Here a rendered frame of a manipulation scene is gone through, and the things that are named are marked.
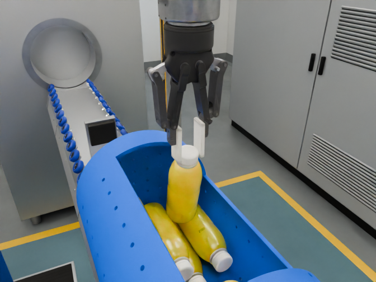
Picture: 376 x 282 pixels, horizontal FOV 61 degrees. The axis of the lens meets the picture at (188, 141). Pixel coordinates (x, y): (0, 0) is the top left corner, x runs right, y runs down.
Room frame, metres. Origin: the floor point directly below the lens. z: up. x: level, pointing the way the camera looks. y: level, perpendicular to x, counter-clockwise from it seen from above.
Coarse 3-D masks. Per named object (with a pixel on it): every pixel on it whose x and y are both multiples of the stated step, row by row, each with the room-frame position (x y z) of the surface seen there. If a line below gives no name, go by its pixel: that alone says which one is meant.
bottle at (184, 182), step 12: (180, 168) 0.48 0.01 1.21; (192, 168) 0.48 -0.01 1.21; (168, 180) 0.50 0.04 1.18; (180, 180) 0.47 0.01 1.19; (192, 180) 0.47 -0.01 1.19; (168, 192) 0.50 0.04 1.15; (180, 192) 0.48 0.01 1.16; (192, 192) 0.48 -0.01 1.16; (168, 204) 0.50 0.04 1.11; (180, 204) 0.48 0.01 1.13; (192, 204) 0.49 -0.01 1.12; (168, 216) 0.50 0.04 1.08; (180, 216) 0.49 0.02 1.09; (192, 216) 0.50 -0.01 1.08
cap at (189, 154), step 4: (184, 148) 0.50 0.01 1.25; (188, 148) 0.50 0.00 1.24; (192, 148) 0.50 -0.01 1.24; (196, 148) 0.50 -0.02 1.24; (184, 152) 0.49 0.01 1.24; (188, 152) 0.49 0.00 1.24; (192, 152) 0.49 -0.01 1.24; (196, 152) 0.49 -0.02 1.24; (184, 156) 0.48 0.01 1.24; (188, 156) 0.48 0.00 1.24; (192, 156) 0.48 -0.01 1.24; (196, 156) 0.48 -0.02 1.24; (184, 160) 0.48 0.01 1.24; (188, 160) 0.47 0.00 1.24; (192, 160) 0.48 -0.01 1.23; (196, 160) 0.48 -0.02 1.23; (184, 164) 0.48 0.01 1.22; (188, 164) 0.48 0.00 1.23; (192, 164) 0.48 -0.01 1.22
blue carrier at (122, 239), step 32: (96, 160) 0.53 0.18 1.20; (128, 160) 0.57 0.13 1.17; (160, 160) 0.61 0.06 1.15; (96, 192) 0.45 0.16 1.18; (128, 192) 0.41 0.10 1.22; (160, 192) 0.60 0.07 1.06; (96, 224) 0.39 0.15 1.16; (128, 224) 0.35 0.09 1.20; (224, 224) 0.50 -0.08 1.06; (96, 256) 0.35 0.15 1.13; (128, 256) 0.30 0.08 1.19; (160, 256) 0.28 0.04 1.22; (256, 256) 0.41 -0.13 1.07
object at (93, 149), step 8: (88, 120) 0.95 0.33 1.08; (96, 120) 0.95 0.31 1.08; (104, 120) 0.96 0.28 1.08; (112, 120) 0.97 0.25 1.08; (88, 128) 0.92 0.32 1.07; (96, 128) 0.93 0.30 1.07; (104, 128) 0.94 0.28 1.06; (112, 128) 0.95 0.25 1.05; (88, 136) 0.93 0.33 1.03; (96, 136) 0.93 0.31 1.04; (104, 136) 0.94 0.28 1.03; (112, 136) 0.95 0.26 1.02; (88, 144) 0.94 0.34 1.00; (96, 144) 0.93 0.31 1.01; (104, 144) 0.95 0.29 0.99; (96, 152) 0.94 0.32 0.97
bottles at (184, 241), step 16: (160, 208) 0.52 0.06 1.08; (160, 224) 0.47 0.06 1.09; (176, 224) 0.54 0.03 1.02; (192, 224) 0.49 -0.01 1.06; (208, 224) 0.49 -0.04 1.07; (176, 240) 0.43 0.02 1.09; (192, 240) 0.47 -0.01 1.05; (208, 240) 0.45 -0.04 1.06; (224, 240) 0.46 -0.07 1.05; (176, 256) 0.40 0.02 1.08; (192, 256) 0.44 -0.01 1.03; (208, 256) 0.43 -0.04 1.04; (224, 256) 0.42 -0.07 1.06; (192, 272) 0.38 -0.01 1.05
